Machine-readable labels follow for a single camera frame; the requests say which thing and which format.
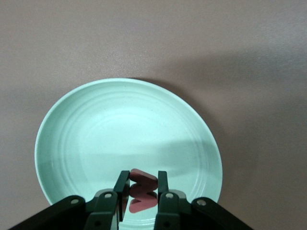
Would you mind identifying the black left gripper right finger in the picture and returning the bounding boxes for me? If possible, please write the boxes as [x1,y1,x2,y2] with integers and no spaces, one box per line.
[153,171,255,230]

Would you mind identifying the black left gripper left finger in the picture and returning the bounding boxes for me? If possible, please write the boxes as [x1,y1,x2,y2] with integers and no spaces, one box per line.
[7,170,131,230]

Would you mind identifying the red foam lowercase w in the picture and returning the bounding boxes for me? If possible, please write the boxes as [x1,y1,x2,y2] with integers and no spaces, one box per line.
[129,168,159,214]

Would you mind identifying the green plate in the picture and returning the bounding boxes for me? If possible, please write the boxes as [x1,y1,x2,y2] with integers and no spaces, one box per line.
[35,78,224,230]

